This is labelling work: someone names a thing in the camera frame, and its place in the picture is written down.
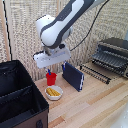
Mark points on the yellow corn food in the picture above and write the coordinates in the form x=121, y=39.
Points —
x=53, y=92

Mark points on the black silver toaster oven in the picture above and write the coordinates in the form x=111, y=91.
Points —
x=115, y=46

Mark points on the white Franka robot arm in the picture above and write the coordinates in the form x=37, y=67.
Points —
x=58, y=26

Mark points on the white bowl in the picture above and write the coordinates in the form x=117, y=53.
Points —
x=54, y=96

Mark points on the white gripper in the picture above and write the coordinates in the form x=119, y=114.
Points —
x=51, y=59

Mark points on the red plastic cup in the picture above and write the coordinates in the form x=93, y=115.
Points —
x=51, y=80

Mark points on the dark blue book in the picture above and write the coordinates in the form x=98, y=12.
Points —
x=73, y=77

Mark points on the thin black vertical pole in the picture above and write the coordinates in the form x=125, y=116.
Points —
x=6, y=30

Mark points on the beige woven folding screen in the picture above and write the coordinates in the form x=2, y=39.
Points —
x=20, y=30

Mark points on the black fabric storage box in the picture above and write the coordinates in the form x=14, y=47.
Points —
x=16, y=96

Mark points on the black dish rack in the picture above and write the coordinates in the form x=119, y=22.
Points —
x=95, y=74

